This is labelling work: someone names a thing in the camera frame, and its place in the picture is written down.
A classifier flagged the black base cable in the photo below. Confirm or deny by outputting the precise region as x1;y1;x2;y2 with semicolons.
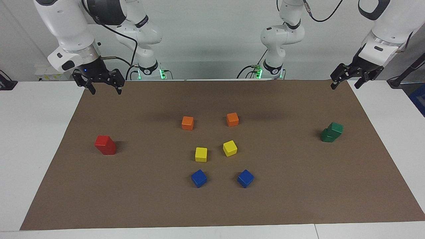
125;64;139;81
236;65;257;79

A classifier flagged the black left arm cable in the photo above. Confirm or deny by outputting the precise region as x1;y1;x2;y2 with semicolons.
302;0;344;23

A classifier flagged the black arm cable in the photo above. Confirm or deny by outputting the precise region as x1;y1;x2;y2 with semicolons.
302;0;344;23
81;0;138;72

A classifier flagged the yellow wooden block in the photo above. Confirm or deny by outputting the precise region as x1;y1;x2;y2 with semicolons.
222;140;238;157
195;147;208;163

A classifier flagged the brown table mat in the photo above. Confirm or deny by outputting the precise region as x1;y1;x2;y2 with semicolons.
19;79;425;231

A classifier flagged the red wooden block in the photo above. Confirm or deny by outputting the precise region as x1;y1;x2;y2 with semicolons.
94;135;114;150
100;143;117;155

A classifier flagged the blue wooden block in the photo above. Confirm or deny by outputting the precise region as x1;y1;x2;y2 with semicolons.
237;169;255;189
191;169;208;189

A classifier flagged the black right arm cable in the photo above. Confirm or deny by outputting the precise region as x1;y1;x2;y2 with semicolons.
81;0;138;72

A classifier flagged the black clamp mount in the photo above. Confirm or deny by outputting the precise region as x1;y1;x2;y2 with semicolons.
0;69;18;91

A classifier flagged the black stand leg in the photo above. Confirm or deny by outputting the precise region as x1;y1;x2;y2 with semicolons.
387;52;425;89

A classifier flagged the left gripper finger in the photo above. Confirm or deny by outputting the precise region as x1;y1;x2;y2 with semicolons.
331;64;347;90
354;74;370;89

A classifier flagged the green wooden block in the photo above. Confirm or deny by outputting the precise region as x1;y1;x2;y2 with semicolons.
327;122;344;137
321;129;336;143

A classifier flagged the white wall socket box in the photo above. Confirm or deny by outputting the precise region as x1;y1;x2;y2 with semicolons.
35;64;74;81

